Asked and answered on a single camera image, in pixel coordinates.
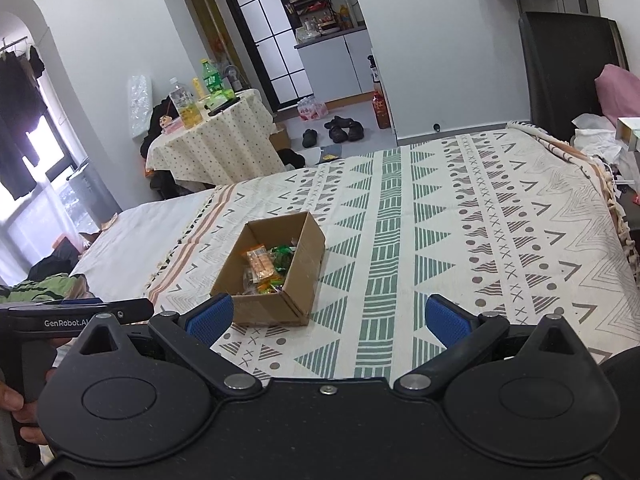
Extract red drink bottle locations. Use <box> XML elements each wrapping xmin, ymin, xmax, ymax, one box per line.
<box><xmin>370</xmin><ymin>90</ymin><xmax>392</xmax><ymax>129</ymax></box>

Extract hanging dark clothes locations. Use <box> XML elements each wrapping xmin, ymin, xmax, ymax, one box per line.
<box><xmin>0</xmin><ymin>44</ymin><xmax>49</xmax><ymax>202</ymax></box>

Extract patterned bed blanket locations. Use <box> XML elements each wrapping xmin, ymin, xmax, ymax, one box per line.
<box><xmin>144</xmin><ymin>121</ymin><xmax>640</xmax><ymax>382</ymax></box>

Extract white plastic bag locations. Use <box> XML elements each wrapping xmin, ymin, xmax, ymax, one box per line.
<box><xmin>572</xmin><ymin>112</ymin><xmax>627</xmax><ymax>162</ymax></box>

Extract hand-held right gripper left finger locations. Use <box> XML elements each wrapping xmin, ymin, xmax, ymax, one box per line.
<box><xmin>74</xmin><ymin>291</ymin><xmax>263</xmax><ymax>402</ymax></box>

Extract light green packet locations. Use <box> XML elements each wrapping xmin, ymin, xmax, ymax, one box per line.
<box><xmin>197</xmin><ymin>89</ymin><xmax>237</xmax><ymax>112</ymax></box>

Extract clear plastic bubble sheet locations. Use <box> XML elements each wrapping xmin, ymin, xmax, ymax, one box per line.
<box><xmin>127</xmin><ymin>73</ymin><xmax>153</xmax><ymax>142</ymax></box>

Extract grey room appliance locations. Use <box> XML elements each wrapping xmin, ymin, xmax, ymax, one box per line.
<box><xmin>66</xmin><ymin>159</ymin><xmax>124</xmax><ymax>232</ymax></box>

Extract kitchen dish rack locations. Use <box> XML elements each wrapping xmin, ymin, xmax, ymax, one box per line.
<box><xmin>284</xmin><ymin>0</ymin><xmax>352</xmax><ymax>32</ymax></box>

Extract white bed sheet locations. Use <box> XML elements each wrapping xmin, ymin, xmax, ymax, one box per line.
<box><xmin>70</xmin><ymin>190</ymin><xmax>217</xmax><ymax>306</ymax></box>

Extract grey kitchen cabinet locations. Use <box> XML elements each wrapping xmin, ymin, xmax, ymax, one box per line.
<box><xmin>294</xmin><ymin>27</ymin><xmax>377</xmax><ymax>104</ymax></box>

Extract brown cardboard box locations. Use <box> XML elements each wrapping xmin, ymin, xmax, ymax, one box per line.
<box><xmin>209</xmin><ymin>211</ymin><xmax>326</xmax><ymax>326</ymax></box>

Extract clear bottle with yellow drink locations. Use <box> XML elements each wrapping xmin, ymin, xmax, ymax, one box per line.
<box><xmin>168</xmin><ymin>77</ymin><xmax>204</xmax><ymax>129</ymax></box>

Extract round table with dotted cloth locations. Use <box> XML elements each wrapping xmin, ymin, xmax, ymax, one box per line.
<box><xmin>144</xmin><ymin>88</ymin><xmax>286</xmax><ymax>192</ymax></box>

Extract small grey fan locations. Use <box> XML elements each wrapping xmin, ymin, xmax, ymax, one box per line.
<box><xmin>222</xmin><ymin>64</ymin><xmax>246</xmax><ymax>93</ymax></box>

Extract green striped cloth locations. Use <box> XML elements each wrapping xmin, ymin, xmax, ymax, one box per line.
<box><xmin>9</xmin><ymin>272</ymin><xmax>87</xmax><ymax>304</ymax></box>

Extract person's left hand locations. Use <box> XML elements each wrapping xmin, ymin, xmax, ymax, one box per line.
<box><xmin>0</xmin><ymin>378</ymin><xmax>49</xmax><ymax>447</ymax></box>

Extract pink bottle pack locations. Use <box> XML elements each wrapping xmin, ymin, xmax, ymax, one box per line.
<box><xmin>297</xmin><ymin>95</ymin><xmax>329</xmax><ymax>122</ymax></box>

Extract white side table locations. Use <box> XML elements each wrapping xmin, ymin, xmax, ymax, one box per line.
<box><xmin>617</xmin><ymin>117</ymin><xmax>640</xmax><ymax>154</ymax></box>

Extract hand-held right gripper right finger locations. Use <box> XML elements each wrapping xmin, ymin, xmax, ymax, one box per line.
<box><xmin>394</xmin><ymin>293</ymin><xmax>582</xmax><ymax>402</ymax></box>

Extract pink pillow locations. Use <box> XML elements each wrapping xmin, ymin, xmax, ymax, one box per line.
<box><xmin>594</xmin><ymin>63</ymin><xmax>640</xmax><ymax>129</ymax></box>

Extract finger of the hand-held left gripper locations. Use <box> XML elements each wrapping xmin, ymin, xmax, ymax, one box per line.
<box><xmin>60</xmin><ymin>297</ymin><xmax>154</xmax><ymax>326</ymax></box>

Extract open cardboard carton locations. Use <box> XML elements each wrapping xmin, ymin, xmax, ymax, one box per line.
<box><xmin>269</xmin><ymin>122</ymin><xmax>292</xmax><ymax>154</ymax></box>

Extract black framed sliding door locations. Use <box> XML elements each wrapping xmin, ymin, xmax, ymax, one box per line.
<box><xmin>218</xmin><ymin>0</ymin><xmax>307</xmax><ymax>112</ymax></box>

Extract green soda bottle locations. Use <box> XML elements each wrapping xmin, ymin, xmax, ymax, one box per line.
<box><xmin>199</xmin><ymin>58</ymin><xmax>224</xmax><ymax>97</ymax></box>

